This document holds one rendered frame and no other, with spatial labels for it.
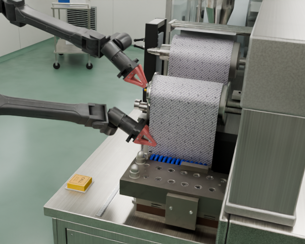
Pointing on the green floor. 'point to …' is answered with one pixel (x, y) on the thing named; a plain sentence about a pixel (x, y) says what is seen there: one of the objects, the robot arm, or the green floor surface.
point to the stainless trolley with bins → (61, 48)
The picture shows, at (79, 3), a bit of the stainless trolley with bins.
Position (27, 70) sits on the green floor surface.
